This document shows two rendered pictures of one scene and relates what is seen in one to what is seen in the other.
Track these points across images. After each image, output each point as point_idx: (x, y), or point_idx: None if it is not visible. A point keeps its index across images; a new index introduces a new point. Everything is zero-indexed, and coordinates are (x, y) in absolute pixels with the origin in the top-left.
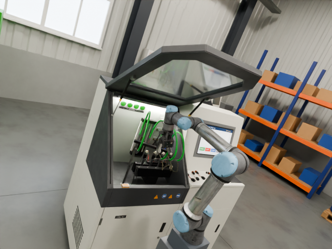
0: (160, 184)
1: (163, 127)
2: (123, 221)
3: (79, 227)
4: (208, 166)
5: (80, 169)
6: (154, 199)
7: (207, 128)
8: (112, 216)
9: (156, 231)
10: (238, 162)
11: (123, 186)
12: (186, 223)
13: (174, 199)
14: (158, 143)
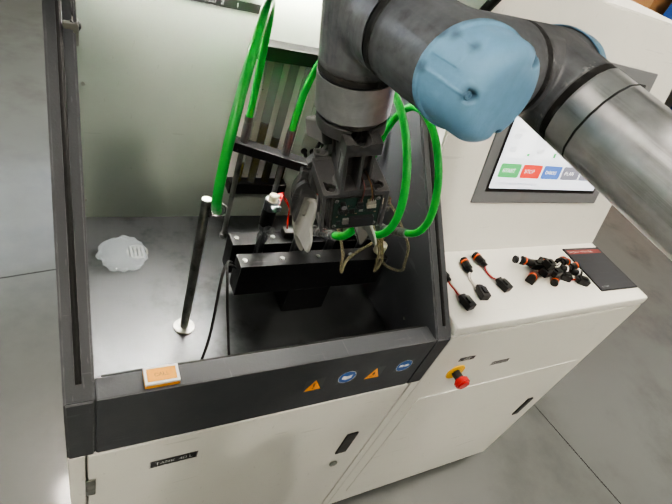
0: (341, 304)
1: (319, 107)
2: (192, 464)
3: None
4: (521, 232)
5: None
6: (309, 393)
7: (669, 125)
8: (136, 465)
9: (325, 455)
10: None
11: (148, 386)
12: None
13: (389, 377)
14: (300, 194)
